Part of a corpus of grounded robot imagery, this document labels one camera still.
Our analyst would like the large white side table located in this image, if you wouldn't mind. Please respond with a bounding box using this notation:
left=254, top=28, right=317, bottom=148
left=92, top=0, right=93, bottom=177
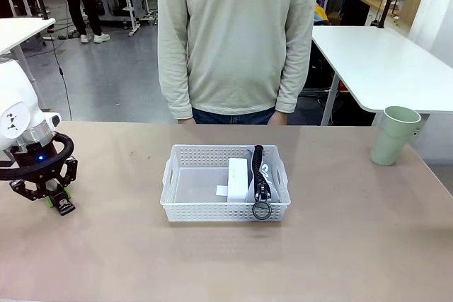
left=311, top=25, right=453, bottom=126

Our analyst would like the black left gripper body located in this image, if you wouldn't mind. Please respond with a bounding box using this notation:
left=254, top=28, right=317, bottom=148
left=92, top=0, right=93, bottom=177
left=8, top=139, right=68, bottom=190

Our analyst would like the pale green plastic cup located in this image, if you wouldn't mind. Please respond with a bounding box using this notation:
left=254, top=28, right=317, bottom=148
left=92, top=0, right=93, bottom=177
left=369, top=105, right=423, bottom=167

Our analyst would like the white table with slanted leg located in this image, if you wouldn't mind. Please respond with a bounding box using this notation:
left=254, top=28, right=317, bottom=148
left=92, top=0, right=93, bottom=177
left=0, top=17, right=57, bottom=112

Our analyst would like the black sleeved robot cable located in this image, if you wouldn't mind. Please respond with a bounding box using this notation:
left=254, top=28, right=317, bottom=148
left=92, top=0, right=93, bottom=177
left=0, top=131, right=75, bottom=181

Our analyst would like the black floor cable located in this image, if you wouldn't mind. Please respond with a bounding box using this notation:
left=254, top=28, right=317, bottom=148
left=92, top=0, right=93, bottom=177
left=44, top=28, right=74, bottom=122

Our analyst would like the yellow and blue bag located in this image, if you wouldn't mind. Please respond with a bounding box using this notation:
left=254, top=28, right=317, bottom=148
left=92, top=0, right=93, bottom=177
left=314, top=4, right=330, bottom=26

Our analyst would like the person's left forearm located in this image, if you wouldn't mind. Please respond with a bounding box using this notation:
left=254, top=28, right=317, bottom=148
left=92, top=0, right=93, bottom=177
left=275, top=47, right=314, bottom=115

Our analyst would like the person's right forearm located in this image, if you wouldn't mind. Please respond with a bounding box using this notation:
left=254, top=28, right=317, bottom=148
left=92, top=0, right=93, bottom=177
left=158, top=47, right=194, bottom=120

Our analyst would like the white digital alarm clock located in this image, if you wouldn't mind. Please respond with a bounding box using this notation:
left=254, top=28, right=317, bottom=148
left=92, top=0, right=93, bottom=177
left=226, top=157, right=253, bottom=204

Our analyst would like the person in beige sweater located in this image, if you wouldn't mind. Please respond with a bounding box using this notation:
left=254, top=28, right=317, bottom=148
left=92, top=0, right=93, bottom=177
left=156, top=0, right=321, bottom=126

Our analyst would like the grey campus pencil pouch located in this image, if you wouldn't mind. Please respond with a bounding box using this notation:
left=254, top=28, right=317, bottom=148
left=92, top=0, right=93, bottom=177
left=246, top=144, right=284, bottom=221

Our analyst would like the white perforated plastic basket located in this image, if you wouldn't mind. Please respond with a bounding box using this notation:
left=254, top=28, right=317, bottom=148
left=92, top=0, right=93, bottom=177
left=161, top=144, right=292, bottom=223

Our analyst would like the wooden workbench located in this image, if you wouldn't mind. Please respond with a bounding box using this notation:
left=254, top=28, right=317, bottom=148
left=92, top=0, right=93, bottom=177
left=357, top=0, right=415, bottom=27

